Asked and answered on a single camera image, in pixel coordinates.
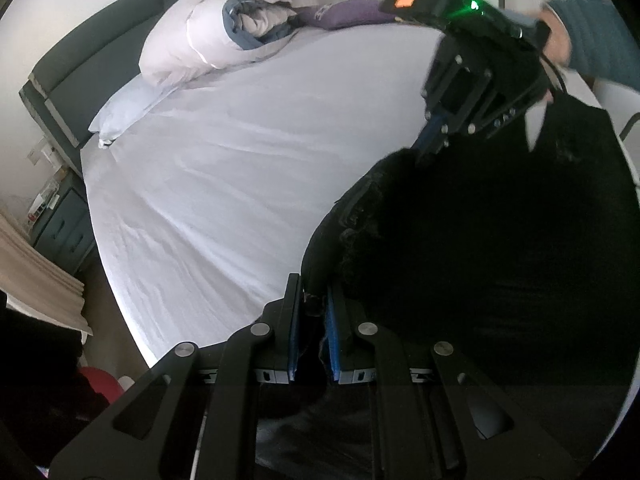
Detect red white garment steamer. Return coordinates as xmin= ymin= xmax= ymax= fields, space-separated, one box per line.
xmin=79 ymin=366 xmax=127 ymax=404

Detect purple cushion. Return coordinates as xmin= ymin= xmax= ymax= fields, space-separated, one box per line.
xmin=294 ymin=0 xmax=396 ymax=30

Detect dark grey nightstand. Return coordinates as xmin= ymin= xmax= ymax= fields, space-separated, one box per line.
xmin=30 ymin=172 xmax=96 ymax=275

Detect white bed sheet mattress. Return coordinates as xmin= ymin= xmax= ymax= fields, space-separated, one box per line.
xmin=81 ymin=25 xmax=438 ymax=364

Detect teal sleeved right forearm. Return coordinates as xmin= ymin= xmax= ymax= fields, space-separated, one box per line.
xmin=541 ymin=0 xmax=639 ymax=91

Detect dark grey headboard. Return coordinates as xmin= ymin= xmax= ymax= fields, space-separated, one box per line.
xmin=18 ymin=0 xmax=178 ymax=176

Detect black hanging coat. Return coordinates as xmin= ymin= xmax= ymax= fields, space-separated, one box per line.
xmin=1 ymin=307 xmax=108 ymax=479

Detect person's right hand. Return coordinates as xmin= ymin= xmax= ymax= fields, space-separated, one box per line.
xmin=538 ymin=6 xmax=572 ymax=66

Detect rolled white grey duvet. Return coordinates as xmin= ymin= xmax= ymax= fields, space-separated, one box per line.
xmin=139 ymin=0 xmax=304 ymax=88

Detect beige curtain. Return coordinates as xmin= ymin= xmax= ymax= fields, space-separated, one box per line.
xmin=1 ymin=212 xmax=92 ymax=336

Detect black denim pants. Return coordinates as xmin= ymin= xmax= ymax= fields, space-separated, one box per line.
xmin=254 ymin=91 xmax=640 ymax=480

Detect white pillow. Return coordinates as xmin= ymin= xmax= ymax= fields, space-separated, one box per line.
xmin=88 ymin=75 xmax=177 ymax=150

